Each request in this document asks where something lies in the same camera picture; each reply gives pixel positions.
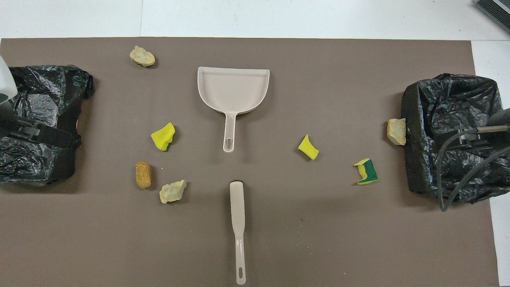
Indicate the dark ribbed device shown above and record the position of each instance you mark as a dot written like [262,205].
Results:
[496,10]

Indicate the beige hand brush black bristles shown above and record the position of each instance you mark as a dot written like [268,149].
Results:
[237,207]

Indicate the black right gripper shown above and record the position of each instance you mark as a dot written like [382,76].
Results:
[502,131]

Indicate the brown bread-like sponge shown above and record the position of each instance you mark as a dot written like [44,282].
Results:
[143,174]

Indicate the beige plastic dustpan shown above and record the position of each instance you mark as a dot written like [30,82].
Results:
[233,89]

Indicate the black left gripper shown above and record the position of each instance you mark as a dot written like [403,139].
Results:
[10,119]

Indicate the yellow green sponge piece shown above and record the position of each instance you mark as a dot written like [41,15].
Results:
[368,172]

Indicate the black bag lined bin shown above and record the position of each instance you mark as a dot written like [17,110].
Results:
[450,99]
[48,87]

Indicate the brown table mat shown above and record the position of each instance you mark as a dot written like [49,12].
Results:
[279,223]

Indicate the pale tan sponge chunk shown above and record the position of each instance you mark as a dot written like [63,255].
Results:
[397,131]

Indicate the pale oval sponge chunk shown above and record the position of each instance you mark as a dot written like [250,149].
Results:
[142,56]

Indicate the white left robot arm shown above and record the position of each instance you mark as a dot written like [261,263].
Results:
[7,79]

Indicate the pale angular sponge chunk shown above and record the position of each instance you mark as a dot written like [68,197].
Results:
[172,192]

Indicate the small yellow sponge piece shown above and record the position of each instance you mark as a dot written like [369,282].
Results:
[307,147]

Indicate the large yellow sponge piece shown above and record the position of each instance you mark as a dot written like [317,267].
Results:
[162,136]

